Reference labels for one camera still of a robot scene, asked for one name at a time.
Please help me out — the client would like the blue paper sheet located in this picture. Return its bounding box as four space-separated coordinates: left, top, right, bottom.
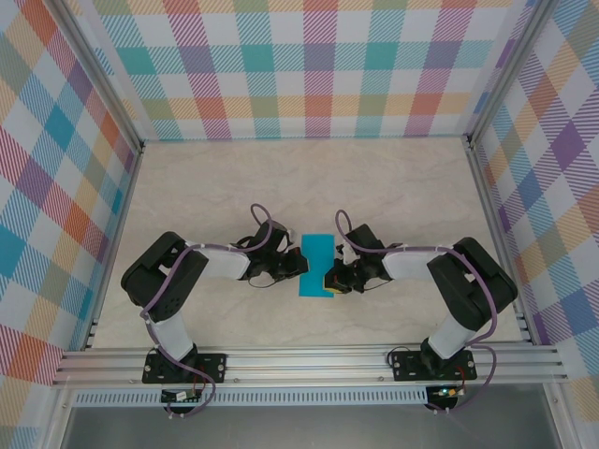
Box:
296 233 337 299

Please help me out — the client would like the small black circuit board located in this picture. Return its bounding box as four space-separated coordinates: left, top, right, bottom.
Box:
161 390 202 404

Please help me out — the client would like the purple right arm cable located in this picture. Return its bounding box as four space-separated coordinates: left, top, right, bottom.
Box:
333 210 498 415

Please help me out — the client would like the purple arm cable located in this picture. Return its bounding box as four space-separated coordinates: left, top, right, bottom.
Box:
139 202 277 419
333 210 498 415

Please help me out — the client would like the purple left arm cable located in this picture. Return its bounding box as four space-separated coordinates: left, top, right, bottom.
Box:
139 202 277 419

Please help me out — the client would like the aluminium mounting rail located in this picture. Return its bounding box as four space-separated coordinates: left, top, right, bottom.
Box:
51 344 570 387

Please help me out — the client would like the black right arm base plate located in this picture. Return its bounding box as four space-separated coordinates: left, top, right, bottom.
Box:
390 349 478 383

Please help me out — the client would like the perforated grey cable duct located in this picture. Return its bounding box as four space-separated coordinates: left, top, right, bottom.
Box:
72 390 430 407

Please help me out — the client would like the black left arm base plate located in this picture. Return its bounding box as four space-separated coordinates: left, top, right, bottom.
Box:
141 352 228 384

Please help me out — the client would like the red black wire pair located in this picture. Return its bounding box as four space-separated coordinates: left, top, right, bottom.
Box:
192 362 212 398
451 364 470 394

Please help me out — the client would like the aluminium side rail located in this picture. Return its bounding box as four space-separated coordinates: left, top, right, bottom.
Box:
465 138 535 347
81 142 147 352

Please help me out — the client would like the aluminium frame post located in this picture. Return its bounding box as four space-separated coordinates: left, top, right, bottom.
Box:
54 0 146 153
460 0 561 146

